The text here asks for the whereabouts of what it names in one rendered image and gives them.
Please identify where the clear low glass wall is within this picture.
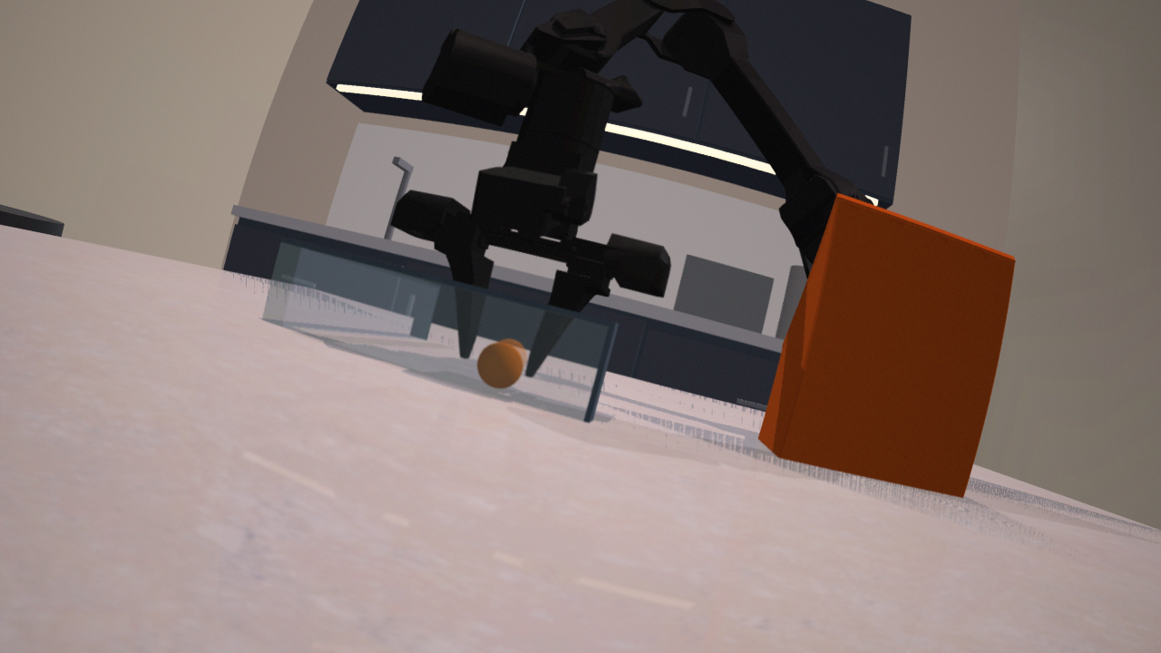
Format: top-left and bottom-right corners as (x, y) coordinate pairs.
(262, 242), (610, 422)

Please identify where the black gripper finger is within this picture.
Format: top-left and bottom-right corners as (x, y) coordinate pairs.
(548, 270), (610, 313)
(434, 241), (493, 289)

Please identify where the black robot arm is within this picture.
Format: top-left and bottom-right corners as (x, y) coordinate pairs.
(421, 0), (873, 279)

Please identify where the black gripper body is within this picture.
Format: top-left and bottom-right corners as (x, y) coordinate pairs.
(391, 132), (671, 297)

